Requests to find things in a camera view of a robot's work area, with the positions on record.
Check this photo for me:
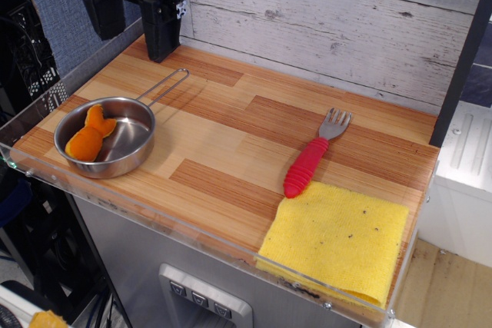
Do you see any black crate rack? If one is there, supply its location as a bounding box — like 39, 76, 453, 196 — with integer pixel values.
1, 0, 60, 114

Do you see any yellow folded cloth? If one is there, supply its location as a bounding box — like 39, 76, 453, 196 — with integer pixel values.
256, 181, 409, 308

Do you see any silver button panel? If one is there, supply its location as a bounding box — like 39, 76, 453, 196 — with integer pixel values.
158, 263, 254, 327

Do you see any white plastic bin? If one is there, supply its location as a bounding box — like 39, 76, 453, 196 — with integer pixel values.
417, 101, 491, 267

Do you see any orange peel in pot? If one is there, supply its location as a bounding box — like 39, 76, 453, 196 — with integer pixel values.
65, 104, 117, 162

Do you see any orange peel bottom corner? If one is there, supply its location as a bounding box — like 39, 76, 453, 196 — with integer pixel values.
28, 310, 69, 328

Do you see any stainless steel cabinet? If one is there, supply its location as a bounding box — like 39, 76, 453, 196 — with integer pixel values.
71, 193, 370, 328

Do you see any small stainless steel pot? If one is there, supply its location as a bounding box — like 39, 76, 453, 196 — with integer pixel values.
54, 68, 190, 179

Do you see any black vertical post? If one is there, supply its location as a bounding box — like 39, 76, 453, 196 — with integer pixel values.
429, 0, 491, 147

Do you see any red handled metal fork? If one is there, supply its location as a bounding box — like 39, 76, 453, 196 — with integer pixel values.
283, 108, 352, 198

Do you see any clear acrylic table guard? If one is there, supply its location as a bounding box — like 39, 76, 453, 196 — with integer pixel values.
1, 22, 438, 327

